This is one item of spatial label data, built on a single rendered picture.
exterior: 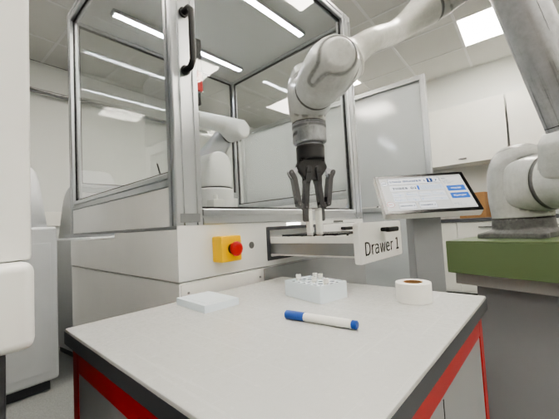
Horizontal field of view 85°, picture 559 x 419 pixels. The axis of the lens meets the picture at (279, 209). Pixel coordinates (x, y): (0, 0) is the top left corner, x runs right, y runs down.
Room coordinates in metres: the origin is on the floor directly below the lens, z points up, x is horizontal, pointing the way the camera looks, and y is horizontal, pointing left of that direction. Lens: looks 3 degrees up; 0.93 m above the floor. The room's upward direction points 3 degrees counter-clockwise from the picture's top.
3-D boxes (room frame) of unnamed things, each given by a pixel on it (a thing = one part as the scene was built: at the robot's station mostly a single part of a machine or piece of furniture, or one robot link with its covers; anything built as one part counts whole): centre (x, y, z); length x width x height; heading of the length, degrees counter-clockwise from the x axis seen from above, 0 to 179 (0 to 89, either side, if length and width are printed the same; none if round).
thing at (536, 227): (0.95, -0.75, 0.89); 0.22 x 0.18 x 0.06; 117
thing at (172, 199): (1.48, 0.28, 1.47); 1.02 x 0.95 x 1.04; 138
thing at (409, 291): (0.65, -0.27, 0.78); 0.07 x 0.07 x 0.04
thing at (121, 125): (1.12, 0.60, 1.52); 0.87 x 0.01 x 0.86; 48
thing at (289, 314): (0.54, -0.06, 0.77); 0.14 x 0.02 x 0.02; 54
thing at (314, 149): (0.81, -0.09, 1.09); 0.08 x 0.07 x 0.09; 106
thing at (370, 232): (0.92, -0.29, 0.87); 0.29 x 0.02 x 0.11; 138
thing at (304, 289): (0.74, -0.07, 0.78); 0.12 x 0.08 x 0.04; 37
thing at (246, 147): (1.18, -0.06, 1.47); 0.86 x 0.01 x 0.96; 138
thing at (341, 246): (1.06, -0.14, 0.86); 0.40 x 0.26 x 0.06; 48
